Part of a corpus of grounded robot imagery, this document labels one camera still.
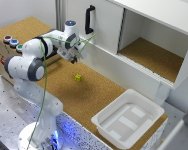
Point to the white sliding door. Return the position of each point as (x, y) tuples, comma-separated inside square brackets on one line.
[(105, 23)]

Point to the yellow block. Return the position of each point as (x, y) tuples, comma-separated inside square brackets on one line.
[(78, 77)]

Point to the blue button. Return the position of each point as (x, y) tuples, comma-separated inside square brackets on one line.
[(14, 42)]

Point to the wooden drawer box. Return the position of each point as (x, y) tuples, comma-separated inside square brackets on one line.
[(25, 28)]

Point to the white cabinet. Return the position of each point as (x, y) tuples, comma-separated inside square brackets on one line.
[(127, 71)]

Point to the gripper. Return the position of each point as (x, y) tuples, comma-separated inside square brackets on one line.
[(69, 50)]

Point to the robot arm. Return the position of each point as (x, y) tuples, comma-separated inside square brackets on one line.
[(27, 68)]

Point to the white plastic box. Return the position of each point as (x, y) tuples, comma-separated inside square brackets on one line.
[(129, 120)]

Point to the red button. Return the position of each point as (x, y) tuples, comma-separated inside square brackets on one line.
[(7, 38)]

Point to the green button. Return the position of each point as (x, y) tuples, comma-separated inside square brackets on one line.
[(19, 47)]

